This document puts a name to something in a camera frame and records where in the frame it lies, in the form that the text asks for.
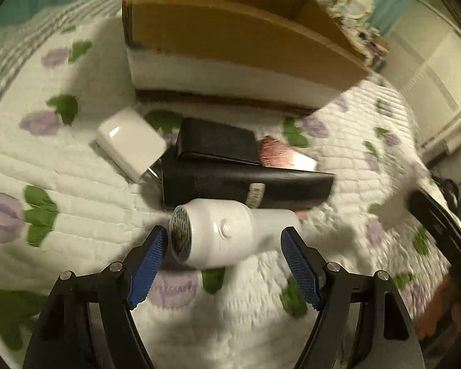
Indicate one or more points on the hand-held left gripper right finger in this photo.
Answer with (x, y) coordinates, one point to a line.
(301, 265)

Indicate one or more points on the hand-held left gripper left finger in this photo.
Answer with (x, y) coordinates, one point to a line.
(148, 265)

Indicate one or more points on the cardboard box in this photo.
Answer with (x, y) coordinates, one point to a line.
(238, 38)

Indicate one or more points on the floral quilted blanket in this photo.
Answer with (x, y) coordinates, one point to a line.
(100, 184)

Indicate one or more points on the long black box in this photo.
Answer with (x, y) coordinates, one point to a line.
(249, 184)

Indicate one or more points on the white power adapter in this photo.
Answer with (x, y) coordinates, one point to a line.
(132, 142)

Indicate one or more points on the small black case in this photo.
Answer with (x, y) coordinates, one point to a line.
(219, 140)

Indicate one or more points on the floral fabric bag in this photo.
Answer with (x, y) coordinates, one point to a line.
(359, 15)

